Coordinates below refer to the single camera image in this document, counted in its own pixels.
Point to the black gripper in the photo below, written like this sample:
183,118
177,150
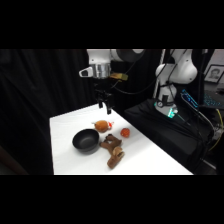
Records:
104,90

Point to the red toy pepper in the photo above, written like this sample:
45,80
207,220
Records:
125,132

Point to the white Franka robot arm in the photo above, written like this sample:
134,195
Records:
100,56

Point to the black bowl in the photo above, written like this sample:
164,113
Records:
86,140

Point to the brown plush acorn red cap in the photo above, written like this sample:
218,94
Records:
101,126

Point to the yellowish box on wrist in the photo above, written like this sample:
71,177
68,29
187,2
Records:
120,76

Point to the brown plush animal toy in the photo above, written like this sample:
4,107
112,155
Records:
113,150

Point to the black robot stand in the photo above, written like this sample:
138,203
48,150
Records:
156,130

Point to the small green light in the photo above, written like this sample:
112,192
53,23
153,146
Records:
171,112

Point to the black curtain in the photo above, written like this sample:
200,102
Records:
36,106

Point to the blue lit keyboard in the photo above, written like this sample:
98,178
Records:
206,99

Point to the framed portrait picture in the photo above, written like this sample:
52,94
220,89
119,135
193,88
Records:
214,73

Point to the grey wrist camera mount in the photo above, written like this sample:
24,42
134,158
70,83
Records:
86,72

